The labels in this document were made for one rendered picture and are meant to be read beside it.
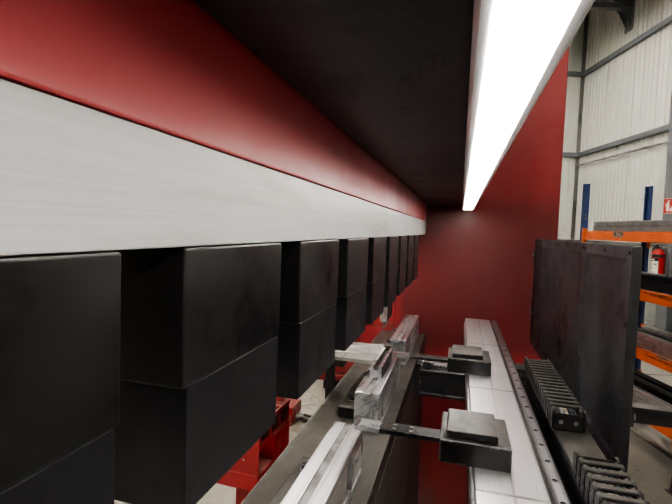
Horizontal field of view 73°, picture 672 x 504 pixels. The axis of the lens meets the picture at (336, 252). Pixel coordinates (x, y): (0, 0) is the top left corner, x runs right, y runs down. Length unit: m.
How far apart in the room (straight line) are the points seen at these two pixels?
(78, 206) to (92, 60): 0.06
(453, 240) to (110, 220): 1.96
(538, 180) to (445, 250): 0.50
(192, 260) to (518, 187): 1.95
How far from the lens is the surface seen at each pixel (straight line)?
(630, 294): 1.01
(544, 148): 2.19
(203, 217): 0.29
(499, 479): 0.80
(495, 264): 2.14
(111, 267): 0.23
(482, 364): 1.26
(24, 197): 0.20
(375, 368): 1.23
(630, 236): 3.37
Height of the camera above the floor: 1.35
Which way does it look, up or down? 3 degrees down
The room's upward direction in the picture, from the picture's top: 2 degrees clockwise
